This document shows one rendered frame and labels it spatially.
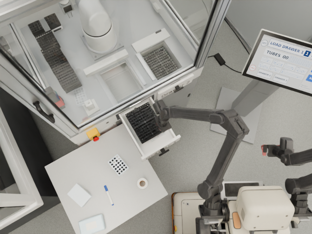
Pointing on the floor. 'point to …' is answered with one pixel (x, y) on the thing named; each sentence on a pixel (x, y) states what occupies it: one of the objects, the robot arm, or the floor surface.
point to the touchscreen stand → (245, 105)
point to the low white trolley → (106, 180)
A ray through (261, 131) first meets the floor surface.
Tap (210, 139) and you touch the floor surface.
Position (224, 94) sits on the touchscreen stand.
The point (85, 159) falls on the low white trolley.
